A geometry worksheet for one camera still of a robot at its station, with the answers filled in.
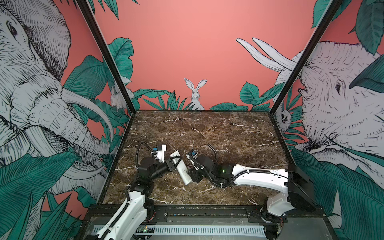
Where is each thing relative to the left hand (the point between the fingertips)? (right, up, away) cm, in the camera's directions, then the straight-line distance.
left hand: (181, 157), depth 76 cm
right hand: (+4, -6, 0) cm, 7 cm away
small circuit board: (-16, -33, -6) cm, 38 cm away
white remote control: (0, -6, 0) cm, 6 cm away
